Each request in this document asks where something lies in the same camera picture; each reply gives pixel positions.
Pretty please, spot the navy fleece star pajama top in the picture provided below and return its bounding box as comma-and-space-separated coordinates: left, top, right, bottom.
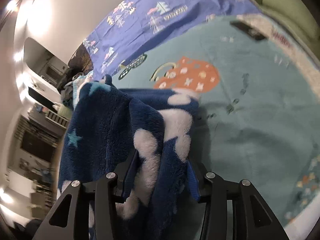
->
57, 76, 199, 239

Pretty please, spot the dark clothes pile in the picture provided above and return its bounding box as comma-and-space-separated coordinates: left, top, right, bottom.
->
57, 68, 83, 101

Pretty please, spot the white ladder shelf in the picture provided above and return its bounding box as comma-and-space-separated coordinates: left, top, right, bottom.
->
46, 110, 69, 129

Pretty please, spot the dark brown bed cover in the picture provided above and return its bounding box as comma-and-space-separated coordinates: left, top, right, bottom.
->
68, 44, 93, 75

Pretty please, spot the teal patterned blanket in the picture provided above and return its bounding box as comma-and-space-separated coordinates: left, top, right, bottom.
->
110, 14, 319, 239

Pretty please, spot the purple tree print sheet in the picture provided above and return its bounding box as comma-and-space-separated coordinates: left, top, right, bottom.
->
83, 0, 259, 80

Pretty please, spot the green pillow front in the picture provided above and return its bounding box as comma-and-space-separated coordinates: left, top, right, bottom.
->
262, 0, 319, 38

